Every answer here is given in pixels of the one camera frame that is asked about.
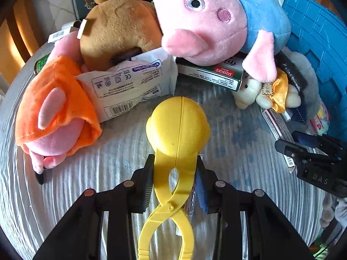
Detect yellow snowball clamp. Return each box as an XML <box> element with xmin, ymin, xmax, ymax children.
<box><xmin>138</xmin><ymin>97</ymin><xmax>211</xmax><ymax>259</ymax></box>

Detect grey striped table cloth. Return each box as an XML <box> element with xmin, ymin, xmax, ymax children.
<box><xmin>0</xmin><ymin>42</ymin><xmax>330</xmax><ymax>260</ymax></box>

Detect white bear plush yellow bow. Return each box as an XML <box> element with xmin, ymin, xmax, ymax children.
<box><xmin>232</xmin><ymin>68</ymin><xmax>301</xmax><ymax>113</ymax></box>

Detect blue plastic storage crate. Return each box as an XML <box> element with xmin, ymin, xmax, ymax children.
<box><xmin>282</xmin><ymin>0</ymin><xmax>346</xmax><ymax>141</ymax></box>

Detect green white medicine box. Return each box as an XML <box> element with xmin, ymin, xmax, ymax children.
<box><xmin>176</xmin><ymin>56</ymin><xmax>244</xmax><ymax>92</ymax></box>

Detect pig plush orange dress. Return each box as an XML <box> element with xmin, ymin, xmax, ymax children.
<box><xmin>15</xmin><ymin>31</ymin><xmax>102</xmax><ymax>184</ymax></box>

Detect pig plush blue shirt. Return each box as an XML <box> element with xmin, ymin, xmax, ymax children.
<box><xmin>153</xmin><ymin>0</ymin><xmax>291</xmax><ymax>83</ymax></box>

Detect white wet wipes pack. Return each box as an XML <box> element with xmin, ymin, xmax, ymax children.
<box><xmin>77</xmin><ymin>48</ymin><xmax>178</xmax><ymax>123</ymax></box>

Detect brown plush toy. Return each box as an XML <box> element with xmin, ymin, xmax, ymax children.
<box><xmin>80</xmin><ymin>0</ymin><xmax>162</xmax><ymax>71</ymax></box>

